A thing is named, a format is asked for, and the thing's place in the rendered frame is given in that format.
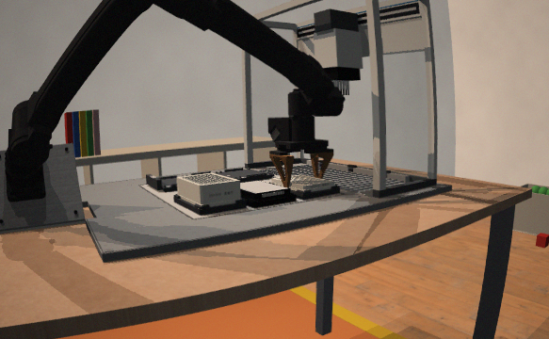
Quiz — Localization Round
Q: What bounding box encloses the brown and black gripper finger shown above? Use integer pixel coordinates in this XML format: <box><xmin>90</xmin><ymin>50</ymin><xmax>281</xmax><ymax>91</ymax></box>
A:
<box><xmin>269</xmin><ymin>154</ymin><xmax>294</xmax><ymax>187</ymax></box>
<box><xmin>310</xmin><ymin>152</ymin><xmax>333</xmax><ymax>179</ymax></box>

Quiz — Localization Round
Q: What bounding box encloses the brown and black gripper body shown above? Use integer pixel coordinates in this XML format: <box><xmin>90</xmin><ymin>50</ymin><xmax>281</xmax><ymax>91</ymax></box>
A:
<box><xmin>269</xmin><ymin>115</ymin><xmax>333</xmax><ymax>155</ymax></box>

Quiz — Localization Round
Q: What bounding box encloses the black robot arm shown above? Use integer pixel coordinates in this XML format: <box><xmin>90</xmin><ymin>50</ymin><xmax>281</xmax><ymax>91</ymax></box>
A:
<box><xmin>5</xmin><ymin>0</ymin><xmax>345</xmax><ymax>202</ymax></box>

